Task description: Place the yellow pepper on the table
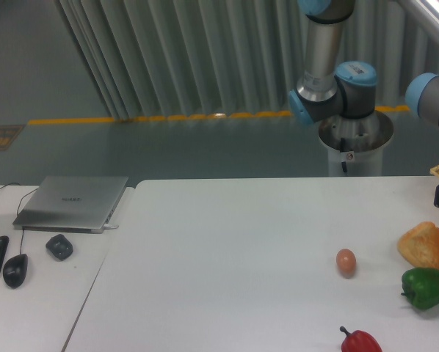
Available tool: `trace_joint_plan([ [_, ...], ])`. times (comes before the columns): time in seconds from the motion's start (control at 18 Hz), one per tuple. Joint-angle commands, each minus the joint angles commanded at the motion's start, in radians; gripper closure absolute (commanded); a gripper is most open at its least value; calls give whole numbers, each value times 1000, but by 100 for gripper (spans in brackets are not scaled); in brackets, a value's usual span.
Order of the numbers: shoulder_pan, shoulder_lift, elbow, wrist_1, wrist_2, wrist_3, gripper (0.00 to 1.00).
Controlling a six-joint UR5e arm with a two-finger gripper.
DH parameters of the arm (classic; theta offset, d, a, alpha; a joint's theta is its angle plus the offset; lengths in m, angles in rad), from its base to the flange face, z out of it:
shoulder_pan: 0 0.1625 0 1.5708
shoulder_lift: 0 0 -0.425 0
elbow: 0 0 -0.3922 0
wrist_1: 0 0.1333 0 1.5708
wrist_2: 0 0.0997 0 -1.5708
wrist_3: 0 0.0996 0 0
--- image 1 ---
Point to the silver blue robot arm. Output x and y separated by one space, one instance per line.
342 97

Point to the green bell pepper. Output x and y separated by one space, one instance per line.
420 286

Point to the red bell pepper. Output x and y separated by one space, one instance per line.
359 341

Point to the bread slice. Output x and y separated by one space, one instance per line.
420 245

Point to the brown egg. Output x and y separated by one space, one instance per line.
346 262

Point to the grey pleated curtain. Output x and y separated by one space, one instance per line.
163 58

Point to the silver laptop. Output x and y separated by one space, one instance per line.
72 204

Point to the small black device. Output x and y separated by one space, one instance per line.
59 247

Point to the black computer mouse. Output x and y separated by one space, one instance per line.
15 270

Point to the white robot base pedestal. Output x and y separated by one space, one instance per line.
355 148

